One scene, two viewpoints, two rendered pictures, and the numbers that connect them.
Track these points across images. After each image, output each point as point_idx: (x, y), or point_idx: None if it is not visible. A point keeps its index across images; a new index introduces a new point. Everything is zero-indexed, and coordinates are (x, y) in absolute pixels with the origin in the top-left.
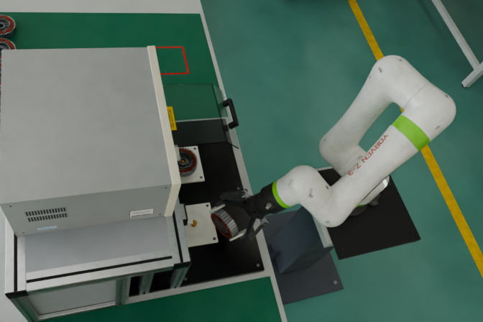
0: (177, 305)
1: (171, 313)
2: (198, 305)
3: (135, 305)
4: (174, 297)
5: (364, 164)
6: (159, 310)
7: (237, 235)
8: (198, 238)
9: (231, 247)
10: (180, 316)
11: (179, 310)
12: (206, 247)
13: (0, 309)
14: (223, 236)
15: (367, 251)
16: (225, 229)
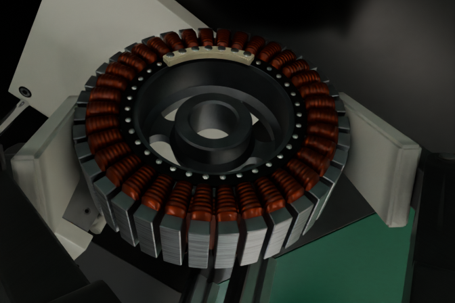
0: (308, 270)
1: (307, 285)
2: (370, 258)
3: (221, 290)
4: (286, 260)
5: None
6: (277, 287)
7: (357, 187)
8: (198, 132)
9: (370, 72)
10: (335, 287)
11: (323, 278)
12: (258, 132)
13: None
14: (291, 47)
15: None
16: (259, 113)
